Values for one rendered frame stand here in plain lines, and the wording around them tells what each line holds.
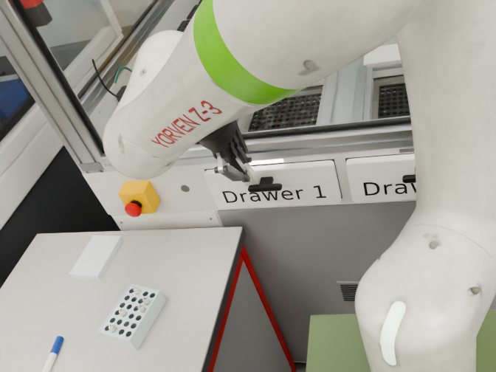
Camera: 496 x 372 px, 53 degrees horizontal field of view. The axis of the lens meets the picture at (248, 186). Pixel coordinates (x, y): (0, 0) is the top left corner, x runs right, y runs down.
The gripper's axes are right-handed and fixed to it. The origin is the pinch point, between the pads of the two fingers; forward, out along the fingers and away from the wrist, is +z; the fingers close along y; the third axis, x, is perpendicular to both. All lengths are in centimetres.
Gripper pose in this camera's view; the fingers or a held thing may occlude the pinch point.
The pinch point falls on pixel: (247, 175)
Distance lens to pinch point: 104.0
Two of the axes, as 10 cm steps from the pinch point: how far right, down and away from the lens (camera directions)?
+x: 9.4, -0.6, -3.4
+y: -1.0, 8.9, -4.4
